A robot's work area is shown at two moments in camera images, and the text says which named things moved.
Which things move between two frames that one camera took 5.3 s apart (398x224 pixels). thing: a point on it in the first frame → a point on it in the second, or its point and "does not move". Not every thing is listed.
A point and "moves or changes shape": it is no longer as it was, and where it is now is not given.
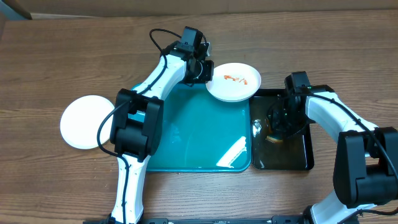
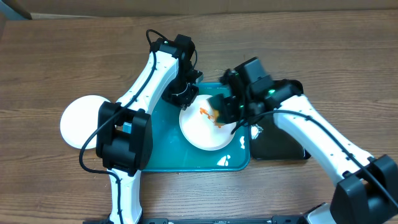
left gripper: [208, 76] → [185, 101]
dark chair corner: [18, 7] does not move
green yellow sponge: [270, 137] → [217, 103]
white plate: [233, 82] moves or changes shape
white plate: [81, 118] does not move
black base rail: [275, 219] does not move
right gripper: [286, 132] → [231, 112]
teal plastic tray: [201, 133] does not move
